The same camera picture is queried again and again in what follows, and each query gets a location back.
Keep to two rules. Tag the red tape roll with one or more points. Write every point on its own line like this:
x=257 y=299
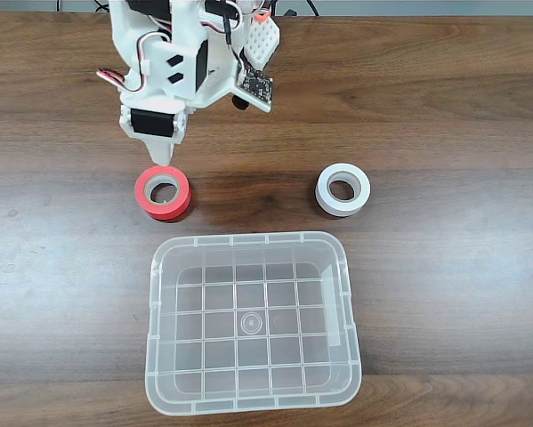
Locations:
x=143 y=200

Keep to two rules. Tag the clear plastic storage box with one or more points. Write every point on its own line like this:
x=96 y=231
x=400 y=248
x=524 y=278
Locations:
x=159 y=311

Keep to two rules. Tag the white tape roll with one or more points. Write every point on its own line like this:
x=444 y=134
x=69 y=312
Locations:
x=324 y=200

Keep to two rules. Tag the bare circuit board camera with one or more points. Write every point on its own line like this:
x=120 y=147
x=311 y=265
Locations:
x=257 y=86

